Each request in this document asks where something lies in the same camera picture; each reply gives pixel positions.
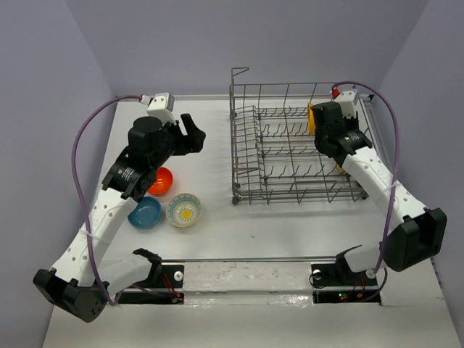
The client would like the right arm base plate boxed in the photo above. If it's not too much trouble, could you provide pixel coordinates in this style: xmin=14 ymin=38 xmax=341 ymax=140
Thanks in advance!
xmin=308 ymin=263 xmax=381 ymax=304

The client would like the orange bowl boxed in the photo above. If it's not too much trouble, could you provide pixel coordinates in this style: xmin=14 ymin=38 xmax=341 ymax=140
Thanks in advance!
xmin=147 ymin=167 xmax=173 ymax=196

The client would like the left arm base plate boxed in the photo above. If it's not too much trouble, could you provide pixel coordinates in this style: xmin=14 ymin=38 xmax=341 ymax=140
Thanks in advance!
xmin=118 ymin=264 xmax=185 ymax=305

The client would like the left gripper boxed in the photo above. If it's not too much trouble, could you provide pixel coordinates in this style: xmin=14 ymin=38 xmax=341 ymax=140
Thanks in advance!
xmin=151 ymin=114 xmax=206 ymax=169

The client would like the patterned sunflower bowl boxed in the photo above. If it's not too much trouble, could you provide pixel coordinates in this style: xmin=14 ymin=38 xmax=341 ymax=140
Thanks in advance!
xmin=165 ymin=193 xmax=202 ymax=228

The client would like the blue bowl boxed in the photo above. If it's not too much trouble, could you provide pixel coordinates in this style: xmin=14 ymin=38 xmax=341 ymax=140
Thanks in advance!
xmin=128 ymin=196 xmax=162 ymax=230

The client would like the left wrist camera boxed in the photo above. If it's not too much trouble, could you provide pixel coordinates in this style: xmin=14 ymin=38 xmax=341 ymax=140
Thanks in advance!
xmin=140 ymin=93 xmax=175 ymax=125

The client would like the yellow bowl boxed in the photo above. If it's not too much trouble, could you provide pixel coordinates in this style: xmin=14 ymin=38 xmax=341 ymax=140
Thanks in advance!
xmin=307 ymin=103 xmax=315 ymax=136

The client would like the beige bowl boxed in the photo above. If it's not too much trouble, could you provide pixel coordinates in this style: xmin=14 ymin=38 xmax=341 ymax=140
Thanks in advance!
xmin=336 ymin=165 xmax=346 ymax=175

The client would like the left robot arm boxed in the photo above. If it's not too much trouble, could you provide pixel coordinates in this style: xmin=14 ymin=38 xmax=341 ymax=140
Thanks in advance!
xmin=33 ymin=113 xmax=206 ymax=323

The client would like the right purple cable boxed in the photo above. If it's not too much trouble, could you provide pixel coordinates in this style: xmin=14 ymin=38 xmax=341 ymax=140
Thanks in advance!
xmin=331 ymin=81 xmax=402 ymax=302

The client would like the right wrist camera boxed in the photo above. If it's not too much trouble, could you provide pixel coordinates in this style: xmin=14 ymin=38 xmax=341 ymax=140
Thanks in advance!
xmin=332 ymin=88 xmax=357 ymax=117

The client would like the grey wire dish rack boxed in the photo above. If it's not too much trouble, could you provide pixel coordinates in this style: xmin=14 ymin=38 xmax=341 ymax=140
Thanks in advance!
xmin=229 ymin=67 xmax=368 ymax=204

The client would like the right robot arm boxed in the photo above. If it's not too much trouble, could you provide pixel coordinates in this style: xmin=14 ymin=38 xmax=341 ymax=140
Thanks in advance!
xmin=310 ymin=101 xmax=447 ymax=284

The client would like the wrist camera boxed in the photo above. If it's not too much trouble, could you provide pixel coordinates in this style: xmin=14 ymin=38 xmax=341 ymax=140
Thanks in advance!
xmin=140 ymin=93 xmax=175 ymax=125
xmin=332 ymin=88 xmax=357 ymax=117

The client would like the metal rail bar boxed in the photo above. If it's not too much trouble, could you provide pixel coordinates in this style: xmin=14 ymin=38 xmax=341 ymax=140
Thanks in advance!
xmin=162 ymin=256 xmax=336 ymax=263

